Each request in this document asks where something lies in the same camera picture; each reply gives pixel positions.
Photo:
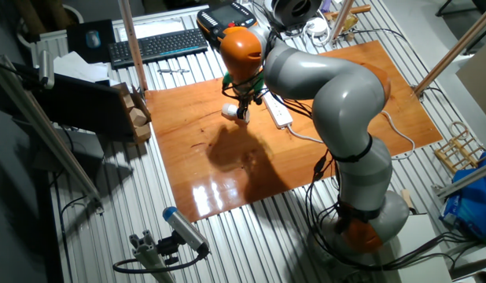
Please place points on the silver bar camera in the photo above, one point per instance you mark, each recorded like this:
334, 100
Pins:
46, 68

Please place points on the wooden rack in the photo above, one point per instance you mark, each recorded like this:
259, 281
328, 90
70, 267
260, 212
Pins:
459, 153

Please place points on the black camera clamp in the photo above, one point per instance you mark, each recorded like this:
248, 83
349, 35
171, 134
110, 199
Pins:
168, 247

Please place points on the black cardboard box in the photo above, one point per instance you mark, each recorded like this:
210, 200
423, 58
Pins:
82, 106

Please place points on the white document sheet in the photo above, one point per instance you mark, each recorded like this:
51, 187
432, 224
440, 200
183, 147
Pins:
164, 27

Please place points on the long aluminium beam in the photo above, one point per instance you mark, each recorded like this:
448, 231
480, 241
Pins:
50, 145

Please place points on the black filament spool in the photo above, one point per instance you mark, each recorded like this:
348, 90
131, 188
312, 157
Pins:
282, 15

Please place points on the silver camera with blue cap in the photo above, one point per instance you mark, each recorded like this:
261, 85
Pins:
184, 228

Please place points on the beige cardboard panel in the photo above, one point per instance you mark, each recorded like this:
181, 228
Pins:
479, 82

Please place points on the black mouse pad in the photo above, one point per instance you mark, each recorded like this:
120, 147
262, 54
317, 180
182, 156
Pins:
78, 47

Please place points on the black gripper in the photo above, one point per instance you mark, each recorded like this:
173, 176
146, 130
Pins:
245, 98

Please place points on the blue bag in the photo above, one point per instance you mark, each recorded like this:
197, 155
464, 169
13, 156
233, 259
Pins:
471, 204

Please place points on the small metal tool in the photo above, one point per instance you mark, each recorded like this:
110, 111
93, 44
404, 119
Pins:
172, 71

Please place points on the plain wooden block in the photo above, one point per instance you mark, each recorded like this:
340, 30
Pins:
128, 102
137, 116
142, 133

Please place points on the small wooden piece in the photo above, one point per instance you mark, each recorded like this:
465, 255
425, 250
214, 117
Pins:
406, 198

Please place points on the round wooden stick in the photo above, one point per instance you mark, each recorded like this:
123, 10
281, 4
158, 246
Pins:
361, 8

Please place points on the short aluminium bar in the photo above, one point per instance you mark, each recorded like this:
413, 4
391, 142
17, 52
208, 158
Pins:
463, 180

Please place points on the white paper stack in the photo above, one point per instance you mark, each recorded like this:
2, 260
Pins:
78, 68

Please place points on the silver and orange robot arm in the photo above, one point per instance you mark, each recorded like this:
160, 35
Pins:
345, 102

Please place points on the slanted support pole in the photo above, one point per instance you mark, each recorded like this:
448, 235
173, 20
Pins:
341, 19

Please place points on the wooden pole on metal foot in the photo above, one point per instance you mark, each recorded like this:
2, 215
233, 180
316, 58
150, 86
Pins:
463, 39

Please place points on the grey computer mouse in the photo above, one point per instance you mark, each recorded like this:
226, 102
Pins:
93, 39

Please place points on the plain wooden pole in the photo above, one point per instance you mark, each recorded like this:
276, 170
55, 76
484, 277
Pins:
132, 43

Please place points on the black keyboard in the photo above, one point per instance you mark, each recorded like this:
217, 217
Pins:
156, 45

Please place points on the white round device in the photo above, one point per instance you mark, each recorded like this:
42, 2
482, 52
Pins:
317, 28

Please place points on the orange wooden board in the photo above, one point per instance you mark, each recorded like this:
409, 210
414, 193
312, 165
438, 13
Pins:
211, 169

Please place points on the black and orange teach pendant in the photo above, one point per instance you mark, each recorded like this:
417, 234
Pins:
223, 17

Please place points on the aluminium profile post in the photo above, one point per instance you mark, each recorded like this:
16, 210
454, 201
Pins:
148, 259

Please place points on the white power strip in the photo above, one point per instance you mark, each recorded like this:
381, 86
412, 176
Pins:
280, 114

